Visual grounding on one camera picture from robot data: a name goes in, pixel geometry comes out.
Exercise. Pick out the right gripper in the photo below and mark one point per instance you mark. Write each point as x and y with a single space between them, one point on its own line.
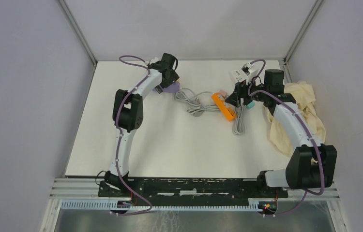
234 98

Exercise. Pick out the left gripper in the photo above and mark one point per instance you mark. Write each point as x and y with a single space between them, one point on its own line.
173 77

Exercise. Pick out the pink USB charger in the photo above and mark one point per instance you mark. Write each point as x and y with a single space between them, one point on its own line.
223 93

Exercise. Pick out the purple power strip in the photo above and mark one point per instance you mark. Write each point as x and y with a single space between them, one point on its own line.
173 88

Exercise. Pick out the white power strip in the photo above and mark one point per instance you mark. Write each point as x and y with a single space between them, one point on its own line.
237 76

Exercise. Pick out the teal USB charger plug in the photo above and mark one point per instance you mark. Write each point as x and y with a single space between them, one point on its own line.
250 105

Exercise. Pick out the orange power strip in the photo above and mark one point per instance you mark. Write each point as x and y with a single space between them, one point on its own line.
224 107

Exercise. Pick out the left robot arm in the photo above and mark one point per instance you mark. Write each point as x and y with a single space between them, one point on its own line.
128 110

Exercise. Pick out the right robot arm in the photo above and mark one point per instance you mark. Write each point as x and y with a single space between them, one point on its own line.
312 164

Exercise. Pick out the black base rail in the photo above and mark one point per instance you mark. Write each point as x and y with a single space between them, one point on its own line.
191 192

